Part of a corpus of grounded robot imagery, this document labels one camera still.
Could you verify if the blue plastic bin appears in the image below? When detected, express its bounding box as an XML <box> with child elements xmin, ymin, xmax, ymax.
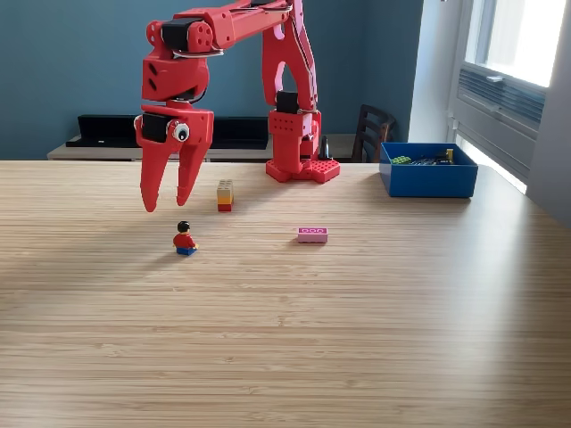
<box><xmin>379</xmin><ymin>142</ymin><xmax>479</xmax><ymax>199</ymax></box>

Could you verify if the tan yellow red brick stack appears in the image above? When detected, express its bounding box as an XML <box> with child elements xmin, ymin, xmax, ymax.
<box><xmin>216</xmin><ymin>179</ymin><xmax>235</xmax><ymax>212</ymax></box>

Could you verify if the toy figure red shirt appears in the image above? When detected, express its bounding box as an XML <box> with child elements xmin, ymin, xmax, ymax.
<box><xmin>172</xmin><ymin>220</ymin><xmax>200</xmax><ymax>257</ymax></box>

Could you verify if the pink flat brick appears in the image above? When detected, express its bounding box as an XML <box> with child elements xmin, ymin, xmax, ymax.
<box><xmin>297</xmin><ymin>226</ymin><xmax>330</xmax><ymax>244</ymax></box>

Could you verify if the dark wooden chair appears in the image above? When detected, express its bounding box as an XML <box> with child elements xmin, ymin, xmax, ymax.
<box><xmin>351</xmin><ymin>103</ymin><xmax>397</xmax><ymax>164</ymax></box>

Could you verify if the grey window vent unit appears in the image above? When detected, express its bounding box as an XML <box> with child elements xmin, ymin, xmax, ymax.
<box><xmin>450</xmin><ymin>62</ymin><xmax>548</xmax><ymax>179</ymax></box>

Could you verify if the window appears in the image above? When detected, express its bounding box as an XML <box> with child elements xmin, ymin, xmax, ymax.
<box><xmin>463</xmin><ymin>0</ymin><xmax>567</xmax><ymax>88</ymax></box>

